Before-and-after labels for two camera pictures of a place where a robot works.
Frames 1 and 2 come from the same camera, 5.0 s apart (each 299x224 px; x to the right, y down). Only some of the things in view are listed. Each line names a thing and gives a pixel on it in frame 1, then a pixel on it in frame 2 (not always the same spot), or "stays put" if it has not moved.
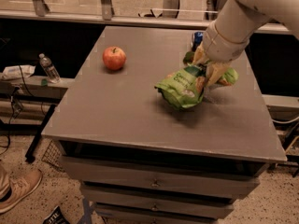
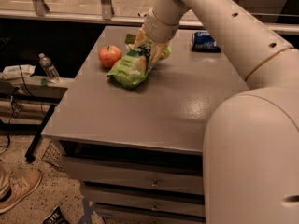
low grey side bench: [28, 104] stays put
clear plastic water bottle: [49, 69] stays put
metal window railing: [150, 5] stays put
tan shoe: [15, 189] stays put
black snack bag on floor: [56, 217] stays put
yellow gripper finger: [214, 71] → [157, 50]
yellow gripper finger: [200, 56] → [141, 38]
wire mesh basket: [53, 156] stays put
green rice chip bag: [184, 88] → [132, 68]
